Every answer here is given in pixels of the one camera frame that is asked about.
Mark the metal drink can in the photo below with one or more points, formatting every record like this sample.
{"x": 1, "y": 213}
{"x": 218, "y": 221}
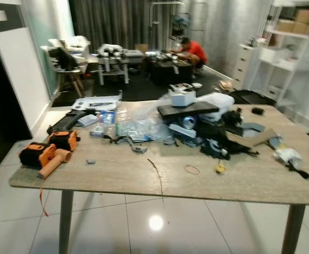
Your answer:
{"x": 189, "y": 122}

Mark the pale blue small box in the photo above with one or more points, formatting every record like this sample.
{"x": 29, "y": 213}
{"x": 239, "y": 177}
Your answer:
{"x": 86, "y": 120}

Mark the white plastic bag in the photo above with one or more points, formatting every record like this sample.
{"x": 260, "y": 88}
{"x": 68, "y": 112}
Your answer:
{"x": 219, "y": 100}

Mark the large brown cardboard box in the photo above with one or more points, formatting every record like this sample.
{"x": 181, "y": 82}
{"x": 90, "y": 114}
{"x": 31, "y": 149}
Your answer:
{"x": 304, "y": 16}

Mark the brown cardboard piece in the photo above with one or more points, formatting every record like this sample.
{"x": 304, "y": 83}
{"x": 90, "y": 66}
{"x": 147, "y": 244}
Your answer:
{"x": 256, "y": 138}

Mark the grey white flat box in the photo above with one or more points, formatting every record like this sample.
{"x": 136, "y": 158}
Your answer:
{"x": 183, "y": 131}

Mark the small brown cardboard box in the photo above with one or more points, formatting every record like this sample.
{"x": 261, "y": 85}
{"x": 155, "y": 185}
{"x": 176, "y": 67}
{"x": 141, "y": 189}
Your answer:
{"x": 284, "y": 25}

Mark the tan cardboard tube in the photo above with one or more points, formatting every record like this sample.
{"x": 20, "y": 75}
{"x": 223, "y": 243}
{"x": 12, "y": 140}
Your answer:
{"x": 52, "y": 165}

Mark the crumpled white wrapper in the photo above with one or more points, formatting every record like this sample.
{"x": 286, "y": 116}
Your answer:
{"x": 287, "y": 154}

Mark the open white flat box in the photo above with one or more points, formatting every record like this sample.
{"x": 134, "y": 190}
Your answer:
{"x": 97, "y": 102}

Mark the small grey clip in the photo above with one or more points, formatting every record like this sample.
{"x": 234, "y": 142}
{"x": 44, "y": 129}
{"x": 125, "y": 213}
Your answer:
{"x": 90, "y": 161}

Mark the black low table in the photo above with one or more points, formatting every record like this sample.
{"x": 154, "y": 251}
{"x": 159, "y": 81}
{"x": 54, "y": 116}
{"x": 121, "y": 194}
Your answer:
{"x": 167, "y": 67}

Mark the white drawer cabinet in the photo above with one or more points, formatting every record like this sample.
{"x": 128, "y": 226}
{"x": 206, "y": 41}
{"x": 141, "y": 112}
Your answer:
{"x": 245, "y": 66}

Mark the white open shelf unit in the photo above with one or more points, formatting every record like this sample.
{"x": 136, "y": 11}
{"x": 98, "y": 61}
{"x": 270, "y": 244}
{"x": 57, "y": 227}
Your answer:
{"x": 289, "y": 50}

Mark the wooden dining table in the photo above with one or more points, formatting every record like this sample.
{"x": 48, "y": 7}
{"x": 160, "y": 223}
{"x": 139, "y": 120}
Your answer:
{"x": 127, "y": 172}

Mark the blue carton box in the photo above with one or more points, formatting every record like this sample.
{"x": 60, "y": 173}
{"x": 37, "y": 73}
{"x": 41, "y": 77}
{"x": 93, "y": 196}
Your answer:
{"x": 106, "y": 117}

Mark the brown rubber band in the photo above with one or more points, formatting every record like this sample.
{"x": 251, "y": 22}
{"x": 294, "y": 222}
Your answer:
{"x": 185, "y": 168}

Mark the long black case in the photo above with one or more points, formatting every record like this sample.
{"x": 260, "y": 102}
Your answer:
{"x": 65, "y": 121}

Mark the wooden table leg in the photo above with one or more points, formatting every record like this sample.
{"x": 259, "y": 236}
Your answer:
{"x": 65, "y": 222}
{"x": 293, "y": 230}

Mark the flat black board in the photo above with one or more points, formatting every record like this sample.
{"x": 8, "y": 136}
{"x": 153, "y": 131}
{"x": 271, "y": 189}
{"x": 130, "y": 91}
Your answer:
{"x": 187, "y": 109}

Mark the small orange black power tool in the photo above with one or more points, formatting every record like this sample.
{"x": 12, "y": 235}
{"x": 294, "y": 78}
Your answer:
{"x": 63, "y": 139}

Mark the person in red shirt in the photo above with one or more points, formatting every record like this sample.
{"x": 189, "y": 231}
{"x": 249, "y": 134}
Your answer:
{"x": 194, "y": 52}

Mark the white chair with wooden legs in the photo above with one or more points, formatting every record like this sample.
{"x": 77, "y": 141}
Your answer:
{"x": 64, "y": 61}

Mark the pile of black parts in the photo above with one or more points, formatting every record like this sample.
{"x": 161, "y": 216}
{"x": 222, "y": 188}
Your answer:
{"x": 218, "y": 144}

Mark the small black box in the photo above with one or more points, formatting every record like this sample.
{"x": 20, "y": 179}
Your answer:
{"x": 257, "y": 111}

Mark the clear plastic bags heap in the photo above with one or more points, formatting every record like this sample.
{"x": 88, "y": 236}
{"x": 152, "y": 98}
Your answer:
{"x": 138, "y": 128}

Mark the dark grey curtain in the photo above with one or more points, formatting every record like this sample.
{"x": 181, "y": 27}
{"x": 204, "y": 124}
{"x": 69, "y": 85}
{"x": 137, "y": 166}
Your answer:
{"x": 122, "y": 24}

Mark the small yellow item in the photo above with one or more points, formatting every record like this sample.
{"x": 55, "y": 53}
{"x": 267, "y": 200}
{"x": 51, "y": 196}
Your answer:
{"x": 220, "y": 168}

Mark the large orange black power tool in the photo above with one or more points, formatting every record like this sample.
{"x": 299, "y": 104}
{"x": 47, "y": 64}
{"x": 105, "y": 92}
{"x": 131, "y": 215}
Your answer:
{"x": 36, "y": 154}

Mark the small white box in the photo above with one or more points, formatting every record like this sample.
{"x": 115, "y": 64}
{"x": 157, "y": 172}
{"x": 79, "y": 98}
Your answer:
{"x": 183, "y": 97}

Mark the white low bench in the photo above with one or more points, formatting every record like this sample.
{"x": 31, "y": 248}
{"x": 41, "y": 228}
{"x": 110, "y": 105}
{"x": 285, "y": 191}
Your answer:
{"x": 113, "y": 57}

